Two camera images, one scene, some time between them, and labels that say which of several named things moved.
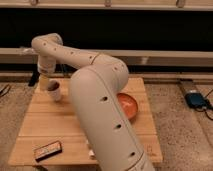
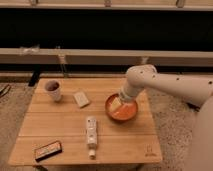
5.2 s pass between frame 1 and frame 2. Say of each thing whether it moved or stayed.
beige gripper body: moved
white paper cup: stayed
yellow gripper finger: moved
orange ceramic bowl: stayed
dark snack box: stayed
